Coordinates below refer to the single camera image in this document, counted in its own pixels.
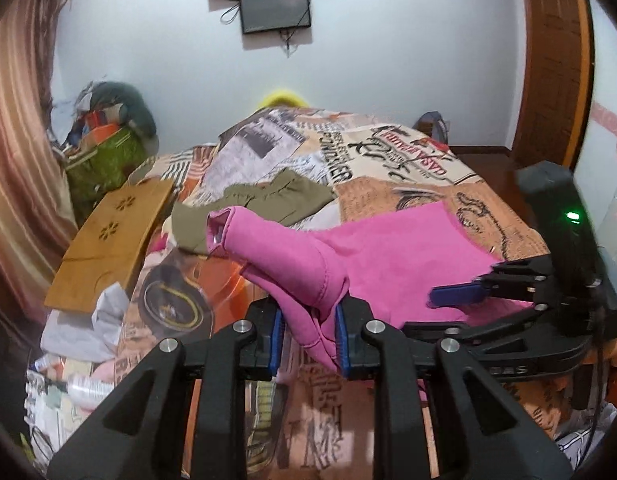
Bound olive green shorts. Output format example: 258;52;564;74
171;168;335;253

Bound striped brown curtain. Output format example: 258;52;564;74
0;0;76;321

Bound brown wooden door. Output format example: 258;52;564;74
511;0;596;171

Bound pink pants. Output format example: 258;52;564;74
207;205;536;373

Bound green patterned bag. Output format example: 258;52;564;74
64;127;146;201

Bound yellow foam pad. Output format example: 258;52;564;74
257;89;309;109

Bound bamboo lap tray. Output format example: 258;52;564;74
44;178;175;315

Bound pile of papers and wrappers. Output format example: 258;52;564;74
23;355;114;461

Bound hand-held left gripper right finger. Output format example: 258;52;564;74
333;299;575;480

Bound newspaper print bed blanket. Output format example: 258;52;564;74
26;105;609;480

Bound small black wall monitor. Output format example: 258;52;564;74
239;0;313;36

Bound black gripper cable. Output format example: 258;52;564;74
585;305;611;448

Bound clear plastic bottle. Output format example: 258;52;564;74
68;374;114;408

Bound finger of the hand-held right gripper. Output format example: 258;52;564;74
427;259;559;313
402;310;569;361

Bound blue grey bag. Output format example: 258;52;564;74
414;111;451;145

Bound white cloth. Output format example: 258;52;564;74
40;285;132;362

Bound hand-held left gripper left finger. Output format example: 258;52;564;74
47;305;289;480

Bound dark green jacket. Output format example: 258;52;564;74
91;81;158;137

